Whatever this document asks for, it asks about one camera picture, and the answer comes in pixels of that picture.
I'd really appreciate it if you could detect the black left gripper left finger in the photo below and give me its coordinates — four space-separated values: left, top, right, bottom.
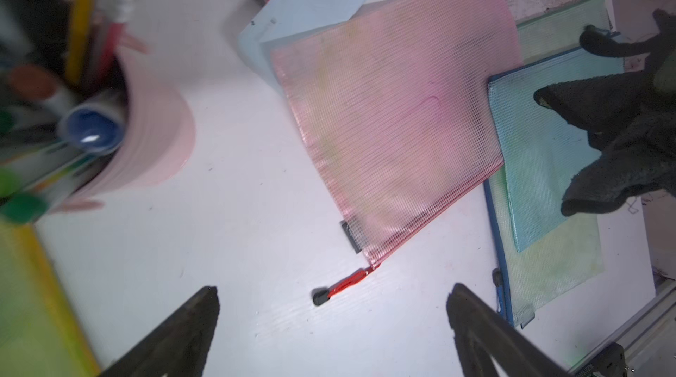
101 286 220 376

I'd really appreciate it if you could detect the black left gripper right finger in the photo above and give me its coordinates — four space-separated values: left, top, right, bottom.
446 284 568 376

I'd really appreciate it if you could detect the yellow mesh document bag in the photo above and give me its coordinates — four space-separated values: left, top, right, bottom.
1 223 101 376

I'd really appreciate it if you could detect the pink mesh document bag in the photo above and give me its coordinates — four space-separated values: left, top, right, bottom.
268 0 525 308

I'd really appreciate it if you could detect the green and grey cleaning cloth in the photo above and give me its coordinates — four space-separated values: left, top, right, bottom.
533 9 675 217

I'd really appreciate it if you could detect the light green document bag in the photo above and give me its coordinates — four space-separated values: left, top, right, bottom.
483 168 604 328

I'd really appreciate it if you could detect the large teal document bag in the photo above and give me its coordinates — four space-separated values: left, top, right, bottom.
489 48 623 252

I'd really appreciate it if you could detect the pale green rear document bag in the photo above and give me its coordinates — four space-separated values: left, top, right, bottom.
517 0 613 64

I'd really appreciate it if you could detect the pink metal pen bucket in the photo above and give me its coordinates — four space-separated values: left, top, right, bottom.
54 33 196 212

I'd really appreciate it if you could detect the blue capped marker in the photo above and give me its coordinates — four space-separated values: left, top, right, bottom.
56 97 127 156

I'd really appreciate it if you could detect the light blue booklet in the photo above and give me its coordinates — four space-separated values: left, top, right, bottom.
237 0 366 90

